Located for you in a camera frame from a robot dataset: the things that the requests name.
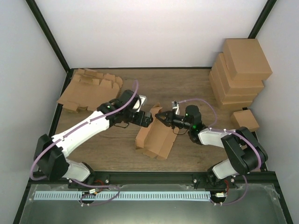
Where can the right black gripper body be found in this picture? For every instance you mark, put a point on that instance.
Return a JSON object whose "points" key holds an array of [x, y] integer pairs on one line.
{"points": [[178, 122]]}

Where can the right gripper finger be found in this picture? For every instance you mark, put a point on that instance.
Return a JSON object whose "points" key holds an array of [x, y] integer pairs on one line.
{"points": [[164, 114], [165, 120]]}

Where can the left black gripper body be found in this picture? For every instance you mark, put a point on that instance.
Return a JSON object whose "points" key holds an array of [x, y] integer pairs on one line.
{"points": [[138, 121]]}

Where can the brown cardboard box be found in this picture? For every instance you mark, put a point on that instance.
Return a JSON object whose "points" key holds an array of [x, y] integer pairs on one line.
{"points": [[155, 141], [246, 119]]}

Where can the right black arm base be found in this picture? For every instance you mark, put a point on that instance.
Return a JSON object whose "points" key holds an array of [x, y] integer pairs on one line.
{"points": [[208, 181]]}

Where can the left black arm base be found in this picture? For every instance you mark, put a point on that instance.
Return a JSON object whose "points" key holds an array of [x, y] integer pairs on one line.
{"points": [[83, 175]]}

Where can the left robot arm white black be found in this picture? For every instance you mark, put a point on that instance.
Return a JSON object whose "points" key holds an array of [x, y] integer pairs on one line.
{"points": [[51, 154]]}

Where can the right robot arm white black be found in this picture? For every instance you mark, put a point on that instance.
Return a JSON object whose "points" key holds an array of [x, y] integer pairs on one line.
{"points": [[243, 150]]}

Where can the folded cardboard box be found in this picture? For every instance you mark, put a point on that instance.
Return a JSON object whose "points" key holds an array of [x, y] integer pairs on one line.
{"points": [[246, 60], [234, 105], [227, 85], [222, 97]]}

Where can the bottom folded cardboard box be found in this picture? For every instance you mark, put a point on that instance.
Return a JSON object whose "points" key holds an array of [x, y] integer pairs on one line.
{"points": [[234, 105]]}

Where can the top folded cardboard box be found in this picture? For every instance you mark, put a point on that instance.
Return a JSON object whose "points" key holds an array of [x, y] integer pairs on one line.
{"points": [[246, 60]]}

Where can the stack of flat cardboard blanks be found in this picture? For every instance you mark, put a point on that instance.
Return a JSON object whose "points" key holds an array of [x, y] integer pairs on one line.
{"points": [[88, 89]]}

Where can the clear acrylic plate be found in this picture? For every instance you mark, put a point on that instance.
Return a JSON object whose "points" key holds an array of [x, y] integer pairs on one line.
{"points": [[247, 204]]}

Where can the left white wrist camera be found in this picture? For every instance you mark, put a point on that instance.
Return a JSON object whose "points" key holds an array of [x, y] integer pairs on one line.
{"points": [[141, 100]]}

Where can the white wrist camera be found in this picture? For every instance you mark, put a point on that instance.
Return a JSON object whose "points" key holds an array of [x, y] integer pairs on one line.
{"points": [[141, 100], [175, 107]]}

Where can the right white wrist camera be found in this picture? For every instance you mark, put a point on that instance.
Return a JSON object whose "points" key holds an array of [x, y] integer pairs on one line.
{"points": [[175, 107]]}

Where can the black aluminium frame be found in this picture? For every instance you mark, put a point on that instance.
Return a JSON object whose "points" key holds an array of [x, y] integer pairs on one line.
{"points": [[156, 177]]}

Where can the light blue slotted cable duct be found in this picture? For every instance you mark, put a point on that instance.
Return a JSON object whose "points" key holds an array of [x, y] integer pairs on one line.
{"points": [[124, 196]]}

